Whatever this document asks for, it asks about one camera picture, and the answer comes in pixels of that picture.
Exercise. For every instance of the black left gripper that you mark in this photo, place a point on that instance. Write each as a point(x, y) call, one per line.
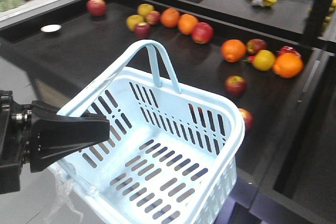
point(53, 137)

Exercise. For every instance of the light blue plastic basket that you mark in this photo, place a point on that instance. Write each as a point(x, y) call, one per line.
point(170, 156)

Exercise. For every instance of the small white dish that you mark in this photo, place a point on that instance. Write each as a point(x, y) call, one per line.
point(50, 29)

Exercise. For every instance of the red apple far corner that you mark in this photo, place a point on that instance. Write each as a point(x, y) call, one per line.
point(96, 8)

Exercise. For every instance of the dark red small apple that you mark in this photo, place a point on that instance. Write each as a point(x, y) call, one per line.
point(142, 30)

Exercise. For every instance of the yellow apple front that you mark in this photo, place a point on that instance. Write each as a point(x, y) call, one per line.
point(132, 20)

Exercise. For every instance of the yellow apple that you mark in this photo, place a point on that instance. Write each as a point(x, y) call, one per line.
point(144, 9)
point(132, 20)

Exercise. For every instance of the yellow apple back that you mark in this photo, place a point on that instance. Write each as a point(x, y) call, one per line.
point(144, 9)

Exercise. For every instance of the small pink apple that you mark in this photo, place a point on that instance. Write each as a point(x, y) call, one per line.
point(153, 17)

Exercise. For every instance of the orange left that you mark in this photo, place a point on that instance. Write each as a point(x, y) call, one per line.
point(169, 17)

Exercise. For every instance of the bright red apple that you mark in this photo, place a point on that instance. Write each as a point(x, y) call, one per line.
point(202, 33)

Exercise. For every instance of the red apple middle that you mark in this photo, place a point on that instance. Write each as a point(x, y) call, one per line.
point(235, 85)

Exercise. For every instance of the orange with nub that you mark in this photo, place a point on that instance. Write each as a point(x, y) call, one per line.
point(233, 50)

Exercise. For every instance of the red apple front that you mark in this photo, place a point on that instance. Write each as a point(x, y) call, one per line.
point(248, 118)

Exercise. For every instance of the red chili pepper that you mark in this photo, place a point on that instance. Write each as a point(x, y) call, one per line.
point(249, 59)

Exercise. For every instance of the dark red apple back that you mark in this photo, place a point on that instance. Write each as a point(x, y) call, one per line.
point(255, 45)

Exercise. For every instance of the yellow round fruit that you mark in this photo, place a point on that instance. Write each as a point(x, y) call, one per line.
point(264, 60)

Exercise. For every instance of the white garlic bulb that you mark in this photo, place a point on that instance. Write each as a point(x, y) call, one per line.
point(258, 3)

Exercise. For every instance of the large orange right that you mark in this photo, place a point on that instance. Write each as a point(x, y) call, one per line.
point(288, 65)

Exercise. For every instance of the red bell pepper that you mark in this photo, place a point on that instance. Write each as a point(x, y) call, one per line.
point(288, 49)

